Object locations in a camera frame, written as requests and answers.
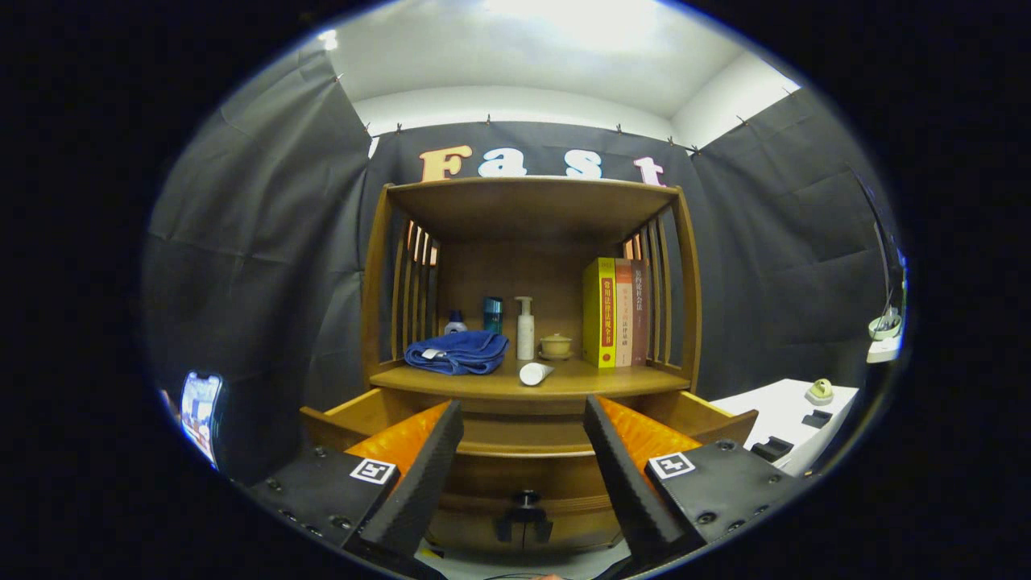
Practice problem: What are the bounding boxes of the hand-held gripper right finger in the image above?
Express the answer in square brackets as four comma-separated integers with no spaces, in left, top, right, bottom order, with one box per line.
[583,395,806,569]

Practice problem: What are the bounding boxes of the brown book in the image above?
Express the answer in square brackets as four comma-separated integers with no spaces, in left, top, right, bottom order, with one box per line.
[631,259,649,366]

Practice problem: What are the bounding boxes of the wooden cabinet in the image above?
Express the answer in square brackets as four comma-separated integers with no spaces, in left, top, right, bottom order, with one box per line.
[298,176,760,557]

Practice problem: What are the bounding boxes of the wooden cabinet door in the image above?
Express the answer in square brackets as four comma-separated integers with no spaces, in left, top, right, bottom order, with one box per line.
[425,514,526,553]
[524,512,631,553]

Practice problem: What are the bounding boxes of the orange book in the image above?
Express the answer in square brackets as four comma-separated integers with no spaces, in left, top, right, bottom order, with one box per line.
[615,259,634,367]

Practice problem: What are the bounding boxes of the thin black stand pole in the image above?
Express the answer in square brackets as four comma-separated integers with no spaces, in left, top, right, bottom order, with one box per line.
[850,169,907,323]

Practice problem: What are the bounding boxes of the white side table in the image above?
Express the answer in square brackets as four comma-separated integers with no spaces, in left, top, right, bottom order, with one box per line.
[709,379,861,476]

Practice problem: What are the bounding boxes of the black notched block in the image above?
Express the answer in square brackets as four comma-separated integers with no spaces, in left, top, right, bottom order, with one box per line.
[749,436,794,463]

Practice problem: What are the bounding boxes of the yellow book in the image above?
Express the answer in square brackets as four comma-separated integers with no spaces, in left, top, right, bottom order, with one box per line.
[582,258,618,369]

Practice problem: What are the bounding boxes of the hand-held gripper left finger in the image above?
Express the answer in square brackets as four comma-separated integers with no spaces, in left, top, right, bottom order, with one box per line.
[246,400,466,565]

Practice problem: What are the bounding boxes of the blue folded towel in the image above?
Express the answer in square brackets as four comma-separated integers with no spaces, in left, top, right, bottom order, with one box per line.
[404,330,510,376]

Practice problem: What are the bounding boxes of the wooden countertop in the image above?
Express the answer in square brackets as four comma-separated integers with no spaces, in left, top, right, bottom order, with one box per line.
[369,357,692,401]

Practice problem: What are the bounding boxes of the white pump bottle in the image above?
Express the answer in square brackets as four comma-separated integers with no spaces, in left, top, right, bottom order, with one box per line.
[515,296,536,361]

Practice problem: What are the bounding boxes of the black backdrop cloth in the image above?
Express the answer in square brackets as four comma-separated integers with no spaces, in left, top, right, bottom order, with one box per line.
[141,44,903,484]

